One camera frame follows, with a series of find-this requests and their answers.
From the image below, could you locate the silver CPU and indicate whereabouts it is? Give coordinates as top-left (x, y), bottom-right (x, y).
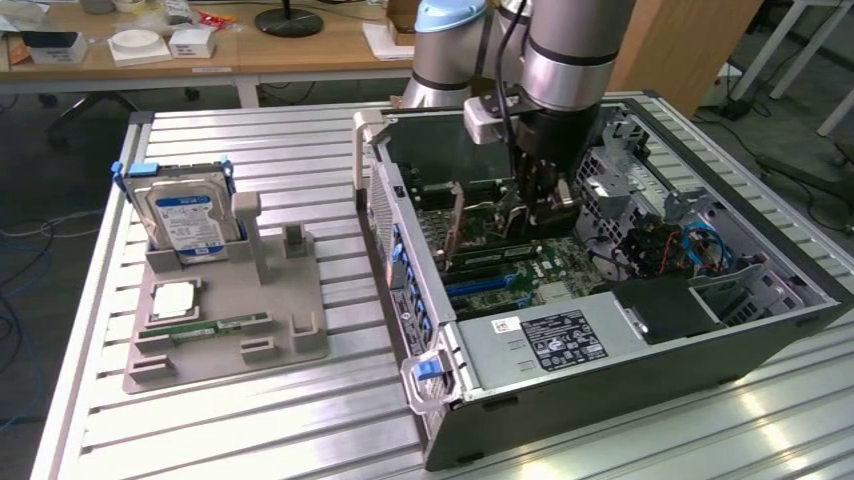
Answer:
top-left (149, 284), bottom-right (199, 321)

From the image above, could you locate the small white labelled box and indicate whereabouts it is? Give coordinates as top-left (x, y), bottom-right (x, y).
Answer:
top-left (167, 28), bottom-right (216, 59)

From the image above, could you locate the silver chipset heatsink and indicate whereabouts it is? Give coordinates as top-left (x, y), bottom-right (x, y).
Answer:
top-left (532, 283), bottom-right (576, 302)

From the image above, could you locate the white paper stack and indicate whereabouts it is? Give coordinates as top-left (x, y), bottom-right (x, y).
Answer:
top-left (361, 22), bottom-right (419, 62)

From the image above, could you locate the black power adapter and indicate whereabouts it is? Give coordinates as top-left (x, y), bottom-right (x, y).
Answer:
top-left (716, 97), bottom-right (755, 121)

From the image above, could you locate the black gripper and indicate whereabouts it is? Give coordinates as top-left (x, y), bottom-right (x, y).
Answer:
top-left (513, 105), bottom-right (602, 214)

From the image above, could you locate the red wire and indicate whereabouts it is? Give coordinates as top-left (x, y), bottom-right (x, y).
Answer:
top-left (656, 225), bottom-right (683, 275)

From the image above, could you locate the black open PC case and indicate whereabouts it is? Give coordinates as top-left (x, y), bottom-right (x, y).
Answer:
top-left (351, 97), bottom-right (854, 474)

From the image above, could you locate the black lamp base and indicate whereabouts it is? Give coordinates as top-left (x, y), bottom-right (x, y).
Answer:
top-left (255, 0), bottom-right (325, 39)

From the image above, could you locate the silver perforated disk bay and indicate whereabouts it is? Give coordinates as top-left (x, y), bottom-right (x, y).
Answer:
top-left (576, 117), bottom-right (675, 224)

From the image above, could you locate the white table frame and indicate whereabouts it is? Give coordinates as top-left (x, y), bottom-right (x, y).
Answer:
top-left (726, 0), bottom-right (854, 137)

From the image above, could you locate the blue wire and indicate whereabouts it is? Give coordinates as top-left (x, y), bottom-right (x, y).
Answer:
top-left (683, 219), bottom-right (735, 276)

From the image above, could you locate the wooden cabinet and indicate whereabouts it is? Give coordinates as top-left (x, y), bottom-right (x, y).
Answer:
top-left (603, 0), bottom-right (766, 117)

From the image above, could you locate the wooden desk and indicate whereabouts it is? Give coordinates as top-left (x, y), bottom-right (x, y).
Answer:
top-left (0, 0), bottom-right (602, 109)

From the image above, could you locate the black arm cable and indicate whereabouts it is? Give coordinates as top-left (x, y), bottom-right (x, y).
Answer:
top-left (493, 0), bottom-right (535, 161)

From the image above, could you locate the green RAM stick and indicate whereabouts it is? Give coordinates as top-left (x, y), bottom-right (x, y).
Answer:
top-left (140, 312), bottom-right (269, 344)

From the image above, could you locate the brown cardboard box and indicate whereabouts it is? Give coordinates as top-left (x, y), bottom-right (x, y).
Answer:
top-left (385, 0), bottom-right (423, 35)

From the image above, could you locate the grey parts rack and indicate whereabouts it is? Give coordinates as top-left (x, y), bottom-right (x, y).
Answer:
top-left (121, 189), bottom-right (331, 396)

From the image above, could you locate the white box with dark lid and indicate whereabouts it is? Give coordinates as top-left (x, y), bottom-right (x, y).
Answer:
top-left (25, 31), bottom-right (89, 65)

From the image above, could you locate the green motherboard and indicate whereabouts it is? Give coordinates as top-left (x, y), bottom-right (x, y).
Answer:
top-left (403, 167), bottom-right (606, 321)

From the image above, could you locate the dark chair base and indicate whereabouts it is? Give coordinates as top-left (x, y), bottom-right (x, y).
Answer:
top-left (752, 149), bottom-right (854, 201)

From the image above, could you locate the grey power supply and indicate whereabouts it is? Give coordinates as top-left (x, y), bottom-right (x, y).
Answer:
top-left (452, 292), bottom-right (648, 391)

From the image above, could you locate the blue expansion slot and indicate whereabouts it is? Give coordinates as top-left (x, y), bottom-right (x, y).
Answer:
top-left (444, 274), bottom-right (525, 297)

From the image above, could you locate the silver slanted disk bay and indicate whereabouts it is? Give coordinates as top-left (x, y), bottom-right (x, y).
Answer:
top-left (686, 259), bottom-right (808, 329)

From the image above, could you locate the hard disk in blue caddy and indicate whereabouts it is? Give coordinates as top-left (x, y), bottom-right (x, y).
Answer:
top-left (109, 157), bottom-right (235, 264)

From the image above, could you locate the black office chair base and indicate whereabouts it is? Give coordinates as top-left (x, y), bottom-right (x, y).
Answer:
top-left (38, 88), bottom-right (201, 149)

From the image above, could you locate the small printed carton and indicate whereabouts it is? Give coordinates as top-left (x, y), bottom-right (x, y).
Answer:
top-left (163, 0), bottom-right (196, 25)

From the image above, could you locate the white round-topped box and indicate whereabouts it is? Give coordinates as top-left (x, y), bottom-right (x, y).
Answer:
top-left (108, 28), bottom-right (173, 67)

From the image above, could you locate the blue case latch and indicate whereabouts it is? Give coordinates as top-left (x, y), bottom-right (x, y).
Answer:
top-left (411, 359), bottom-right (444, 384)

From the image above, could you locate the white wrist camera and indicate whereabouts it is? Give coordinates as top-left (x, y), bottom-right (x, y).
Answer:
top-left (463, 94), bottom-right (519, 146)

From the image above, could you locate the black RAM stick with label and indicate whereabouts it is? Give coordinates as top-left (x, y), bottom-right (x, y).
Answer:
top-left (449, 240), bottom-right (543, 269)

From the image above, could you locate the graphics card with metal bracket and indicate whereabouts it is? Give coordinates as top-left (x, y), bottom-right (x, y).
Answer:
top-left (441, 180), bottom-right (579, 262)

